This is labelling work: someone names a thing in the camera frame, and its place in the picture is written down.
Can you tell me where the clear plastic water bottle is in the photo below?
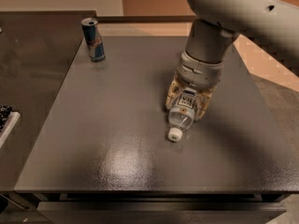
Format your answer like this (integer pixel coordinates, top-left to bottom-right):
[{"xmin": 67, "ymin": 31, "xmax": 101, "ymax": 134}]
[{"xmin": 168, "ymin": 88, "xmax": 196, "ymax": 142}]

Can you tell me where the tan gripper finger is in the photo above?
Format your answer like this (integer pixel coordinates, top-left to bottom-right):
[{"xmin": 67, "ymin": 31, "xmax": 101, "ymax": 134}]
[
  {"xmin": 194, "ymin": 86, "xmax": 217, "ymax": 120},
  {"xmin": 165, "ymin": 75, "xmax": 185, "ymax": 109}
]

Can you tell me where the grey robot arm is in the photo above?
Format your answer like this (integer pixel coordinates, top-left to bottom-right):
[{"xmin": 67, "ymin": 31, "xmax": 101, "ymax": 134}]
[{"xmin": 165, "ymin": 0, "xmax": 299, "ymax": 120}]

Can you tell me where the blue redbull can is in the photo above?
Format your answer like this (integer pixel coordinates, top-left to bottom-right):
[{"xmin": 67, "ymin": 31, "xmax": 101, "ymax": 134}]
[{"xmin": 81, "ymin": 18, "xmax": 105, "ymax": 62}]

